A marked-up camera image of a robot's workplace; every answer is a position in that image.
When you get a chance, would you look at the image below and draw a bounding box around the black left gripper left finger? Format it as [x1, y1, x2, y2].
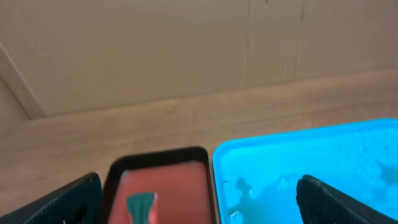
[1, 172, 103, 224]

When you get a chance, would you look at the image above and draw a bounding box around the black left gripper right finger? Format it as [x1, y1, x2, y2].
[296, 175, 397, 224]

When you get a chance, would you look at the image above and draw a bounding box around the teal plastic tray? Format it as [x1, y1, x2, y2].
[213, 119, 397, 223]

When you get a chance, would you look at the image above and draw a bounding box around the black tray with red liquid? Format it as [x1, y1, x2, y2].
[98, 146, 217, 224]

